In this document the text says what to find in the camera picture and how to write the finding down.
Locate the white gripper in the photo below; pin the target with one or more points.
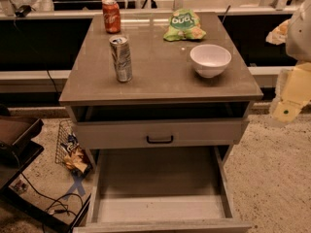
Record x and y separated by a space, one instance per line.
299 36

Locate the silver redbull can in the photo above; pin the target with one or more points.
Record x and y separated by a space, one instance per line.
122 58

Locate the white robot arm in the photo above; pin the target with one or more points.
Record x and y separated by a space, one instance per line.
298 43

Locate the grey drawer cabinet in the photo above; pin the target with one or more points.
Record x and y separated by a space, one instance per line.
164 85

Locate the orange soda can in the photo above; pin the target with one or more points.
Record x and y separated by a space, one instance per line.
111 15

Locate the open middle drawer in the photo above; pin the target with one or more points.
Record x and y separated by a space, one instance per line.
161 190

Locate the white bowl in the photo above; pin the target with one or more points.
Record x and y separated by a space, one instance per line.
208 60

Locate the green chip bag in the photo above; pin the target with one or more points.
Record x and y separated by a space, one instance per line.
184 24

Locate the snack bags in basket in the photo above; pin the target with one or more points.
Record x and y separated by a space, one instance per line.
75 158

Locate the blue tape cross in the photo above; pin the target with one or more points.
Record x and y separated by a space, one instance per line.
76 186

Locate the dark cart at left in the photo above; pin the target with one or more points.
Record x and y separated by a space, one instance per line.
18 151

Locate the closed drawer with black handle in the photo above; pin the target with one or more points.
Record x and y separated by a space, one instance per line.
160 133

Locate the wire basket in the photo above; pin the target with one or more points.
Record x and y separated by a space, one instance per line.
63 139

